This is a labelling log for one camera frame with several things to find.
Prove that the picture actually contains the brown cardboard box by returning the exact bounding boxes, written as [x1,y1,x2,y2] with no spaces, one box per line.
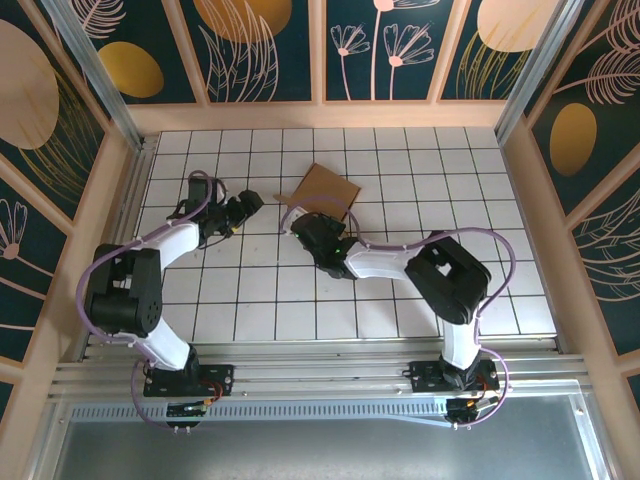
[272,162,362,224]

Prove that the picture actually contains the small controller circuit board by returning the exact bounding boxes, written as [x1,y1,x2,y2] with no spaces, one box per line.
[446,396,502,417]
[166,399,209,419]

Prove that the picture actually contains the grey sheet metal tray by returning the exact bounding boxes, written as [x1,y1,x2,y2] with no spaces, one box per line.
[24,394,616,480]

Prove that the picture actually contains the aluminium table side rail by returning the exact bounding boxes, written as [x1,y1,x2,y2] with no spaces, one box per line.
[79,134,161,361]

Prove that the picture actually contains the aluminium mounting rail frame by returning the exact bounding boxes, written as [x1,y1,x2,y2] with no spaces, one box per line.
[49,337,591,399]

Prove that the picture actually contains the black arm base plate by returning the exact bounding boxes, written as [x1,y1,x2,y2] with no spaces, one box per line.
[409,359,500,394]
[143,363,235,399]

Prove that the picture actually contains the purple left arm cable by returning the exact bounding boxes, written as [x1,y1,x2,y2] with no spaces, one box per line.
[74,169,229,432]

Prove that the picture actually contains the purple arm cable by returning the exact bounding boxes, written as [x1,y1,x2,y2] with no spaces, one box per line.
[74,169,229,432]
[279,197,517,430]

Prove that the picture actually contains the slotted metal cable duct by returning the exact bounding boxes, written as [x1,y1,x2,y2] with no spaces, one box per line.
[69,403,451,425]

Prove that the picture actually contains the aluminium corner post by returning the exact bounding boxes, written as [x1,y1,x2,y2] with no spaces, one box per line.
[494,0,586,146]
[42,0,146,150]

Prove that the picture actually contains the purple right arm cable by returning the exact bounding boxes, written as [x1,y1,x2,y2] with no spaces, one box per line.
[279,197,517,430]

